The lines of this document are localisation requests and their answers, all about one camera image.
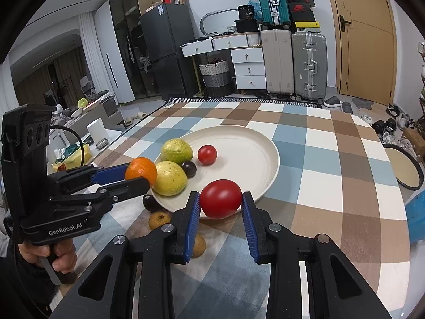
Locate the silver arched mirror frame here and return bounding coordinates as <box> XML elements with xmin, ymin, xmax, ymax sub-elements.
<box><xmin>200</xmin><ymin>10</ymin><xmax>240</xmax><ymax>37</ymax></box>

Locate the black storage bin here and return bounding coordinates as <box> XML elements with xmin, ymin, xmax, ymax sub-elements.
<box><xmin>234</xmin><ymin>18</ymin><xmax>259</xmax><ymax>34</ymax></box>

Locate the person's left hand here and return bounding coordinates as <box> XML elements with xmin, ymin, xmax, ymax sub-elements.
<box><xmin>16</xmin><ymin>238</ymin><xmax>78</xmax><ymax>273</ymax></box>

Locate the brown curtain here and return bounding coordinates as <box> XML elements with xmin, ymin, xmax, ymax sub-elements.
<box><xmin>11</xmin><ymin>47</ymin><xmax>87</xmax><ymax>107</ymax></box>

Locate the teal suitcase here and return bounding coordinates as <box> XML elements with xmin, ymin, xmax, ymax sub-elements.
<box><xmin>254</xmin><ymin>0</ymin><xmax>290</xmax><ymax>29</ymax></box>

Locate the cream round plate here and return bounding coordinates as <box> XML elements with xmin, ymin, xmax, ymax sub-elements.
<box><xmin>151</xmin><ymin>125</ymin><xmax>280</xmax><ymax>220</ymax></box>

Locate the round black-rimmed stool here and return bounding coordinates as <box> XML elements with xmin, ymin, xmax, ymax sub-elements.
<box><xmin>382</xmin><ymin>143</ymin><xmax>425</xmax><ymax>191</ymax></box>

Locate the plaid tablecloth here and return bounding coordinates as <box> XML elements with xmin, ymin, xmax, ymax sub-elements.
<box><xmin>60</xmin><ymin>101</ymin><xmax>412</xmax><ymax>319</ymax></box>

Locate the yellow shoe box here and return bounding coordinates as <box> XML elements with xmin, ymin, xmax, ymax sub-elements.
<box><xmin>295</xmin><ymin>22</ymin><xmax>321</xmax><ymax>34</ymax></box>

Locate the silver suitcase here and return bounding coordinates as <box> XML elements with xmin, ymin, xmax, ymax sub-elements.
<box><xmin>291</xmin><ymin>32</ymin><xmax>328</xmax><ymax>104</ymax></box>

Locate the beige suitcase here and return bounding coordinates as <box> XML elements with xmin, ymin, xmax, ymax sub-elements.
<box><xmin>261</xmin><ymin>29</ymin><xmax>294</xmax><ymax>96</ymax></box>

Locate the black cable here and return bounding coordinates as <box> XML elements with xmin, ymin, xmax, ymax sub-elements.
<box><xmin>49</xmin><ymin>125</ymin><xmax>86</xmax><ymax>167</ymax></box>

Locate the glass door wardrobe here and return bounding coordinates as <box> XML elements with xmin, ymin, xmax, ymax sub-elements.
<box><xmin>95</xmin><ymin>0</ymin><xmax>160</xmax><ymax>103</ymax></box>

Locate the dark grey refrigerator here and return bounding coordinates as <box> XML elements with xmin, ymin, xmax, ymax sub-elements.
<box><xmin>139</xmin><ymin>3</ymin><xmax>195</xmax><ymax>100</ymax></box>

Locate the scattered shoes pile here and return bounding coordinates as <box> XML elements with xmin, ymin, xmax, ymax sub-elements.
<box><xmin>360</xmin><ymin>104</ymin><xmax>417</xmax><ymax>140</ymax></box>

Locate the yellow bag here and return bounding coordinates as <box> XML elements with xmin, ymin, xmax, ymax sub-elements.
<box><xmin>65</xmin><ymin>142</ymin><xmax>94</xmax><ymax>166</ymax></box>

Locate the plain black shoe box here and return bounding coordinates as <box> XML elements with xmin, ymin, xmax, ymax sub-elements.
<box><xmin>290</xmin><ymin>11</ymin><xmax>316</xmax><ymax>24</ymax></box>

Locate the white cylinder speaker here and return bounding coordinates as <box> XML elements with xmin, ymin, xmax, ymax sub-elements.
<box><xmin>87</xmin><ymin>118</ymin><xmax>109</xmax><ymax>143</ymax></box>

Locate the blue plastic object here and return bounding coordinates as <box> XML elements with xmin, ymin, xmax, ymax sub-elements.
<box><xmin>403</xmin><ymin>193</ymin><xmax>425</xmax><ymax>238</ymax></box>

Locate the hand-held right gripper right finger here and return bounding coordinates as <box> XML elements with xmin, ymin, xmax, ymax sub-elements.
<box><xmin>241</xmin><ymin>191</ymin><xmax>394</xmax><ymax>319</ymax></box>

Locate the white curtain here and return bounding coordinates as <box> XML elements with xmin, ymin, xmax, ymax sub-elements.
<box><xmin>78</xmin><ymin>10</ymin><xmax>115</xmax><ymax>94</ymax></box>

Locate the beige slippers pair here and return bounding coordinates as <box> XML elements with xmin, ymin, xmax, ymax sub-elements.
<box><xmin>118</xmin><ymin>112</ymin><xmax>147</xmax><ymax>127</ymax></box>

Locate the orange mandarin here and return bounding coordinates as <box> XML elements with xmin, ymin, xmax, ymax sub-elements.
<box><xmin>125</xmin><ymin>157</ymin><xmax>158</xmax><ymax>187</ymax></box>

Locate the grey and white wicker basket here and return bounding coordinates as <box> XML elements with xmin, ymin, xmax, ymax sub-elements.
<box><xmin>198</xmin><ymin>58</ymin><xmax>231</xmax><ymax>98</ymax></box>

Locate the yellow-green guava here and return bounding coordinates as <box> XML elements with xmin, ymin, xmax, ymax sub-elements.
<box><xmin>152</xmin><ymin>161</ymin><xmax>188</xmax><ymax>196</ymax></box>
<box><xmin>161</xmin><ymin>138</ymin><xmax>193</xmax><ymax>165</ymax></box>

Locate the black snack bag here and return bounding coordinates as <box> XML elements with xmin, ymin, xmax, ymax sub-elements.
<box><xmin>237</xmin><ymin>4</ymin><xmax>256</xmax><ymax>20</ymax></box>

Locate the dark purple round fruit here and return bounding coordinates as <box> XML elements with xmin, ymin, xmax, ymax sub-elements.
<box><xmin>143</xmin><ymin>194</ymin><xmax>162</xmax><ymax>213</ymax></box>
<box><xmin>181</xmin><ymin>161</ymin><xmax>197</xmax><ymax>179</ymax></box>

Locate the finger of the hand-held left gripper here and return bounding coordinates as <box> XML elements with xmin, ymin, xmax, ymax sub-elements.
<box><xmin>48</xmin><ymin>163</ymin><xmax>131</xmax><ymax>193</ymax></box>
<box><xmin>66</xmin><ymin>177</ymin><xmax>151</xmax><ymax>204</ymax></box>

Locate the grey floor cloth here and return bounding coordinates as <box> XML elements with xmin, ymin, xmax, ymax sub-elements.
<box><xmin>352</xmin><ymin>97</ymin><xmax>376</xmax><ymax>110</ymax></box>

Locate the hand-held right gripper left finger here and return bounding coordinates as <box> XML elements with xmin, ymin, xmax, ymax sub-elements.
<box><xmin>50</xmin><ymin>191</ymin><xmax>201</xmax><ymax>319</ymax></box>

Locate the white vanity desk with drawers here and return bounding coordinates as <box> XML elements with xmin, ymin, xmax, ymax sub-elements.
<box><xmin>181</xmin><ymin>33</ymin><xmax>268</xmax><ymax>90</ymax></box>

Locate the red tomato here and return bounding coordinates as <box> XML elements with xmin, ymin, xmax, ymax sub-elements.
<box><xmin>197</xmin><ymin>145</ymin><xmax>218</xmax><ymax>165</ymax></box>
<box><xmin>199</xmin><ymin>179</ymin><xmax>243</xmax><ymax>219</ymax></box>

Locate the wooden door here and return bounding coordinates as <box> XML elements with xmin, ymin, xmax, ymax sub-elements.
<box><xmin>324</xmin><ymin>0</ymin><xmax>397</xmax><ymax>98</ymax></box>

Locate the brown longan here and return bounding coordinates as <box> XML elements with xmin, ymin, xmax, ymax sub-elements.
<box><xmin>191</xmin><ymin>233</ymin><xmax>206</xmax><ymax>258</ymax></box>
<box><xmin>148</xmin><ymin>211</ymin><xmax>172</xmax><ymax>230</ymax></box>

